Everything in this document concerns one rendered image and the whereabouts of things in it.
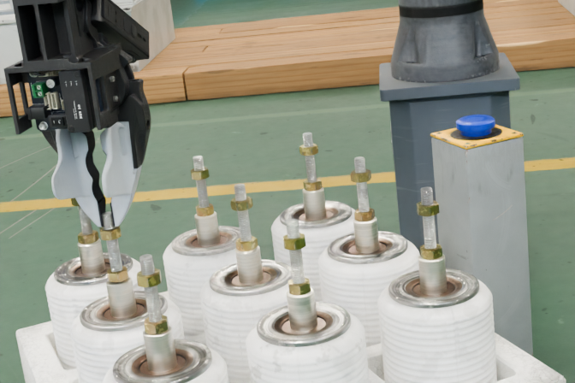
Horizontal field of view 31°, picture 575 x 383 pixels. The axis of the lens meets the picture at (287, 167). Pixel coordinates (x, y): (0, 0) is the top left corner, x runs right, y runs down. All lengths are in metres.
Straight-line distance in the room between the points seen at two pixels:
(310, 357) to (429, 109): 0.68
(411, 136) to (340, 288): 0.51
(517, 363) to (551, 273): 0.65
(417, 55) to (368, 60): 1.40
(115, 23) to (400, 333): 0.34
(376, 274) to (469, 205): 0.18
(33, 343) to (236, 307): 0.25
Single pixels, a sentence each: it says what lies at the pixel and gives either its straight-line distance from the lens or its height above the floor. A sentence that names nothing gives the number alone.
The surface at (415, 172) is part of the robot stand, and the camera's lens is 1.45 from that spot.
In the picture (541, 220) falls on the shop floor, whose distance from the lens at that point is 1.76.
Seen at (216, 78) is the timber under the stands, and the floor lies 0.06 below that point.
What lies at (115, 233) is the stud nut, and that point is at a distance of 0.89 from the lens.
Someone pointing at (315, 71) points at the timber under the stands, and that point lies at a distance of 2.86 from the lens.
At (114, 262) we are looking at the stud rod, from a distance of 0.90.
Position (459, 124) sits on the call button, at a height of 0.33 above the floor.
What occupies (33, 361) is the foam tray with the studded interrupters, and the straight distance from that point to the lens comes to 1.04.
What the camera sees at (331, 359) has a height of 0.24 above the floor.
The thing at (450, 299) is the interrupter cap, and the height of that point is 0.25.
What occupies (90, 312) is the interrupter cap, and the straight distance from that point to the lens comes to 0.93.
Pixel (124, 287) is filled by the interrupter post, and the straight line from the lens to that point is 0.90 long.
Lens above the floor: 0.61
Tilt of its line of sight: 16 degrees down
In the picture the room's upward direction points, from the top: 6 degrees counter-clockwise
